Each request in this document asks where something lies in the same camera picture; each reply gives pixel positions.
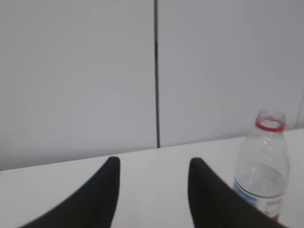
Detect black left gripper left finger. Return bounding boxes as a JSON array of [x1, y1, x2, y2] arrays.
[[23, 156, 120, 228]]

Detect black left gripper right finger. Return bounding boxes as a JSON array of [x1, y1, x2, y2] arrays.
[[189, 158, 284, 228]]

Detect clear plastic water bottle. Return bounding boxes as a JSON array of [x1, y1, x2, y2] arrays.
[[233, 109, 290, 221]]

